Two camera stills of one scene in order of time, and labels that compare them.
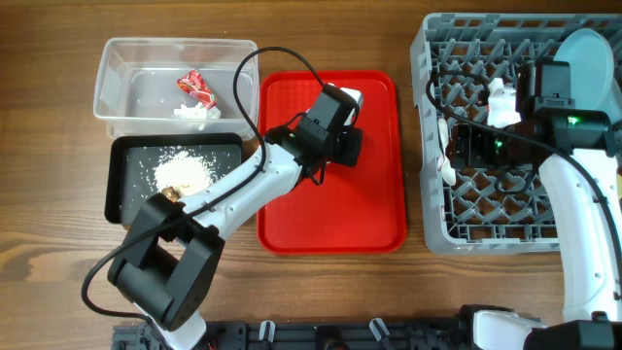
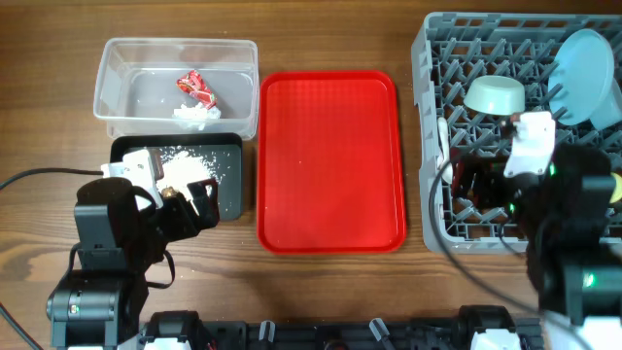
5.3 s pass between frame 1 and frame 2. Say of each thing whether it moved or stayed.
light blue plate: stayed
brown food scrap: stayed
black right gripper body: moved
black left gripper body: moved
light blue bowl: stayed
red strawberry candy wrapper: stayed
